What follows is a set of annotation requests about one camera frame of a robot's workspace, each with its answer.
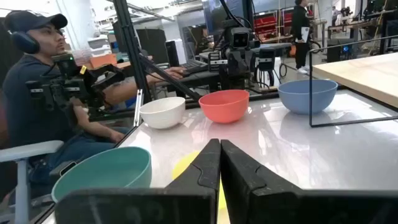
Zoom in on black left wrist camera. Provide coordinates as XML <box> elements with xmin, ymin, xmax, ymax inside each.
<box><xmin>231</xmin><ymin>27</ymin><xmax>252</xmax><ymax>49</ymax></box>

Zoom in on large teal bowl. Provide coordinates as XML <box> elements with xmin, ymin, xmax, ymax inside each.
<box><xmin>51</xmin><ymin>146</ymin><xmax>152</xmax><ymax>203</ymax></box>

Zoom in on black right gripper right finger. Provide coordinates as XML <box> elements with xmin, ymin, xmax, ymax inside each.
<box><xmin>220</xmin><ymin>139</ymin><xmax>398</xmax><ymax>224</ymax></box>

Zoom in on dark blue headphones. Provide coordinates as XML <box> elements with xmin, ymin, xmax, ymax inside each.
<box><xmin>11</xmin><ymin>30</ymin><xmax>40</xmax><ymax>54</ymax></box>

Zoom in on large coral red bowl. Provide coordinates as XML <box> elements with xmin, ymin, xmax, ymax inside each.
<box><xmin>198</xmin><ymin>89</ymin><xmax>250</xmax><ymax>124</ymax></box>

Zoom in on red storage bin rack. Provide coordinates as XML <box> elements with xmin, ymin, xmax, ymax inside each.
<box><xmin>253</xmin><ymin>7</ymin><xmax>295</xmax><ymax>40</ymax></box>

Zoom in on large periwinkle blue bowl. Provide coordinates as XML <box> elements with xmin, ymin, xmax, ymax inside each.
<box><xmin>277</xmin><ymin>78</ymin><xmax>339</xmax><ymax>115</ymax></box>

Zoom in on black keyboard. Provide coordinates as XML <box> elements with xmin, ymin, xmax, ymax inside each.
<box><xmin>182</xmin><ymin>58</ymin><xmax>209</xmax><ymax>74</ymax></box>

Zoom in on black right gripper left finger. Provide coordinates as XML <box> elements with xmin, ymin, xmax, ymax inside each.
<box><xmin>54</xmin><ymin>138</ymin><xmax>221</xmax><ymax>224</ymax></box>

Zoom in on grey office chair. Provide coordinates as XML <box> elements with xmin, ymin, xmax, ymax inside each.
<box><xmin>0</xmin><ymin>139</ymin><xmax>65</xmax><ymax>224</ymax></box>

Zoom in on black computer tower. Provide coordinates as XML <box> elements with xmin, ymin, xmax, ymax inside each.
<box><xmin>136</xmin><ymin>28</ymin><xmax>169</xmax><ymax>65</ymax></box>

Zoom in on person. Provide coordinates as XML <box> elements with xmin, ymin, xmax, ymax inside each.
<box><xmin>331</xmin><ymin>5</ymin><xmax>342</xmax><ymax>27</ymax></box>
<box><xmin>0</xmin><ymin>10</ymin><xmax>187</xmax><ymax>194</ymax></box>
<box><xmin>290</xmin><ymin>0</ymin><xmax>312</xmax><ymax>75</ymax></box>

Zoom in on wooden shelf with black frame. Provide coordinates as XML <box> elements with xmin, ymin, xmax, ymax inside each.
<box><xmin>308</xmin><ymin>34</ymin><xmax>398</xmax><ymax>128</ymax></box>

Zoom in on black cap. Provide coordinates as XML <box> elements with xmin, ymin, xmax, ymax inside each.
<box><xmin>4</xmin><ymin>10</ymin><xmax>68</xmax><ymax>34</ymax></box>

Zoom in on black aluminium table frame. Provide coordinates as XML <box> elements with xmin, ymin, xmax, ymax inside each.
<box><xmin>88</xmin><ymin>0</ymin><xmax>280</xmax><ymax>127</ymax></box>

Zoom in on small yellow translucent bowl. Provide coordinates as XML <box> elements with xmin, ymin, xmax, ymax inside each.
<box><xmin>172</xmin><ymin>151</ymin><xmax>230</xmax><ymax>224</ymax></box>

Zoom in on orange box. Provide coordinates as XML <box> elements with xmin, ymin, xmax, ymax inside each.
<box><xmin>89</xmin><ymin>53</ymin><xmax>118</xmax><ymax>69</ymax></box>

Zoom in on computer monitor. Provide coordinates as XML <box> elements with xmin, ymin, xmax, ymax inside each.
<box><xmin>201</xmin><ymin>0</ymin><xmax>254</xmax><ymax>35</ymax></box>

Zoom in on large white bowl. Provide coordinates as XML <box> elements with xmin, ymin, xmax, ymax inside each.
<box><xmin>139</xmin><ymin>96</ymin><xmax>187</xmax><ymax>130</ymax></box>

